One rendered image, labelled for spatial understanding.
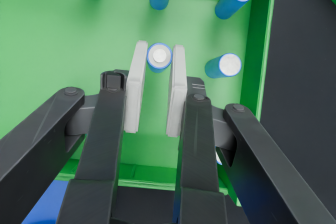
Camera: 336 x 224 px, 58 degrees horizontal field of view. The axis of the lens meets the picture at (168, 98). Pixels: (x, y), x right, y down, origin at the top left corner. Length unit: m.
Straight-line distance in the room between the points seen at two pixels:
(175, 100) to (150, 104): 0.15
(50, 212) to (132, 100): 0.66
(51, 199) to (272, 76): 0.58
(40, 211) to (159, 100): 0.55
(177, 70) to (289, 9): 0.63
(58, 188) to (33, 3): 0.52
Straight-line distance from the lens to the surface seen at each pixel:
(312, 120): 0.80
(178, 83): 0.15
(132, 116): 0.16
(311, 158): 0.81
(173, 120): 0.16
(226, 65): 0.24
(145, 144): 0.30
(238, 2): 0.25
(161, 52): 0.21
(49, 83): 0.31
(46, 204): 0.79
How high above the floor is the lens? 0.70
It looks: 86 degrees down
